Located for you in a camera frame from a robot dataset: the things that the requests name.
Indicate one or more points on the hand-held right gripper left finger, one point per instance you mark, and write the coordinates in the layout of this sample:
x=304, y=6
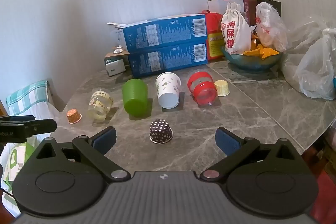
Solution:
x=104, y=140

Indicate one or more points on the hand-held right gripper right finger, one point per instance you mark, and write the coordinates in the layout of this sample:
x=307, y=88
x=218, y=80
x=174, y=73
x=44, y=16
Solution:
x=227, y=142

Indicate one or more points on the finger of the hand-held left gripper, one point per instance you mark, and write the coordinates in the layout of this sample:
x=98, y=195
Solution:
x=42, y=126

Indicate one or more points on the purple polka dot paper cup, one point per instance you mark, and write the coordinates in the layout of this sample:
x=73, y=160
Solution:
x=160, y=130

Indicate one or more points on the orange dotted paper cup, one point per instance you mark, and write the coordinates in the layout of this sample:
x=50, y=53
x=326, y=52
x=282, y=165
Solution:
x=74, y=116

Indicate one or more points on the clear cup with yellow print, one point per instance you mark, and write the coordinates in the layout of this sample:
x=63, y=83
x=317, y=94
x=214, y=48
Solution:
x=100, y=105

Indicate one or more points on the green plastic cup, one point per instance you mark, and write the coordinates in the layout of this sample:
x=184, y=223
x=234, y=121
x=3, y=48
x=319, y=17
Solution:
x=135, y=99

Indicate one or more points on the yellow paper cup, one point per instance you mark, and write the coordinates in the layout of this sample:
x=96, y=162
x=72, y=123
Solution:
x=222, y=88

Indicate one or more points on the clear cup with red bands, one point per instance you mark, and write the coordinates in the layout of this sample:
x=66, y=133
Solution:
x=202, y=90

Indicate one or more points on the white printed paper cup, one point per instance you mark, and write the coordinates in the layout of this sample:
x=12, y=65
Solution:
x=168, y=92

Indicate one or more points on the green white plastic bag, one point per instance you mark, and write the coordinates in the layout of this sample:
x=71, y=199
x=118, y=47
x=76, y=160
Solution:
x=13, y=163

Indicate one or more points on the small white green box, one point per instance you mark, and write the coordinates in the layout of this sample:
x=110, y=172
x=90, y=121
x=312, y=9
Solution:
x=114, y=66

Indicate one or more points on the blue glass bowl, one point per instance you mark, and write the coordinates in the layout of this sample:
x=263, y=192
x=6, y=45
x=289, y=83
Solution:
x=249, y=62

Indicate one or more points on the orange snack packets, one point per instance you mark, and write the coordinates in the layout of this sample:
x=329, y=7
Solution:
x=262, y=52

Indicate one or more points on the translucent plastic bag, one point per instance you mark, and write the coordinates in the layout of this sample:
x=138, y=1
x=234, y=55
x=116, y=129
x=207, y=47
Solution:
x=294, y=66

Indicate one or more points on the blue cardboard box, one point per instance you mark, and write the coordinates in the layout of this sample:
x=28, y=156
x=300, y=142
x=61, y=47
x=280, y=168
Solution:
x=170, y=58
x=162, y=32

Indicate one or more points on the red jug with yellow label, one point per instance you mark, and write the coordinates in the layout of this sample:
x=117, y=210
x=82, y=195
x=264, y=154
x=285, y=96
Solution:
x=214, y=37

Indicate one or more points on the knotted clear plastic bag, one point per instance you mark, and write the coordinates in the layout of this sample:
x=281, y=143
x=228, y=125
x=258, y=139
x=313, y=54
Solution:
x=317, y=69

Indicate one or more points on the white plastic bag red print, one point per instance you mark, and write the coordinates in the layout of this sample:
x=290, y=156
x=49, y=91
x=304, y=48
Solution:
x=270, y=26

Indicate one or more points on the maroon box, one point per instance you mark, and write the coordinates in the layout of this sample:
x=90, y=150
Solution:
x=249, y=7

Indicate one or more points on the white red cardboard box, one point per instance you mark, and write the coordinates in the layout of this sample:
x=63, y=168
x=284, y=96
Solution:
x=225, y=1

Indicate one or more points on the dark paper bag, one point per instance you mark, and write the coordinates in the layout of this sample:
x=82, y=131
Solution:
x=273, y=5

